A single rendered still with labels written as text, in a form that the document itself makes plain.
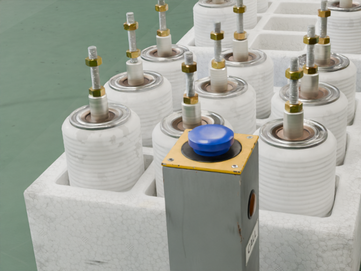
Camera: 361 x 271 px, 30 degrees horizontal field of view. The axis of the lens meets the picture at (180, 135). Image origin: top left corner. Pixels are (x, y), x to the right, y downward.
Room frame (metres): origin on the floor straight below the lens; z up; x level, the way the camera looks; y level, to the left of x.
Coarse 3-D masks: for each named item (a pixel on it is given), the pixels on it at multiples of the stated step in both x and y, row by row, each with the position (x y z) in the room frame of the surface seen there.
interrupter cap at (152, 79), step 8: (144, 72) 0.90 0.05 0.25; (152, 72) 0.89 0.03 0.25; (112, 80) 0.87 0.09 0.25; (120, 80) 0.87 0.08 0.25; (144, 80) 0.87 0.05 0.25; (152, 80) 0.86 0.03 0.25; (160, 80) 0.86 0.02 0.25; (112, 88) 0.84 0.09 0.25; (120, 88) 0.84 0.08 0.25; (128, 88) 0.84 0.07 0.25; (136, 88) 0.84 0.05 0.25; (144, 88) 0.83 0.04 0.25; (152, 88) 0.83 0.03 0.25
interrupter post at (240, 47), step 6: (234, 42) 0.93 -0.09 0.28; (240, 42) 0.92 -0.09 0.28; (246, 42) 0.93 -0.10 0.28; (234, 48) 0.93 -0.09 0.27; (240, 48) 0.92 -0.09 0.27; (246, 48) 0.93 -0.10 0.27; (234, 54) 0.93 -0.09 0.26; (240, 54) 0.92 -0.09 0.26; (246, 54) 0.93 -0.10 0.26; (240, 60) 0.92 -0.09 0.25
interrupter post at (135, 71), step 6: (138, 60) 0.87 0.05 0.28; (126, 66) 0.86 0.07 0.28; (132, 66) 0.85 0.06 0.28; (138, 66) 0.86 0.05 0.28; (132, 72) 0.85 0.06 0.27; (138, 72) 0.86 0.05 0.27; (132, 78) 0.85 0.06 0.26; (138, 78) 0.85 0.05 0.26; (132, 84) 0.85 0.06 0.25; (138, 84) 0.85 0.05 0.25
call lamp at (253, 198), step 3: (252, 195) 0.51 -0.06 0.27; (255, 195) 0.52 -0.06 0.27; (252, 198) 0.51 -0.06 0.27; (255, 198) 0.52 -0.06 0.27; (252, 201) 0.51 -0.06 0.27; (255, 201) 0.51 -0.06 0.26; (252, 204) 0.51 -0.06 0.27; (255, 204) 0.51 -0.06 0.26; (252, 207) 0.51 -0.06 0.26; (255, 207) 0.51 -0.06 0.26; (252, 210) 0.51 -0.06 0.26; (252, 213) 0.51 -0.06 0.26
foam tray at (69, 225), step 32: (256, 128) 0.86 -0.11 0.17; (352, 128) 0.83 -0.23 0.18; (64, 160) 0.78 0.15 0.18; (352, 160) 0.73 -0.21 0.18; (32, 192) 0.70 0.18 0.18; (64, 192) 0.70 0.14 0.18; (96, 192) 0.69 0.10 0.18; (128, 192) 0.69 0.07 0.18; (352, 192) 0.66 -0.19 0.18; (32, 224) 0.71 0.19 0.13; (64, 224) 0.69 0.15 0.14; (96, 224) 0.68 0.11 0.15; (128, 224) 0.66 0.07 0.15; (160, 224) 0.65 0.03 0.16; (288, 224) 0.60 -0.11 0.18; (320, 224) 0.60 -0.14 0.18; (352, 224) 0.59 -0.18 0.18; (64, 256) 0.69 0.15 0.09; (96, 256) 0.68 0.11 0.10; (128, 256) 0.66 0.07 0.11; (160, 256) 0.65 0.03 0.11; (288, 256) 0.60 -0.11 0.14; (320, 256) 0.59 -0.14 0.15; (352, 256) 0.58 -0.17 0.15
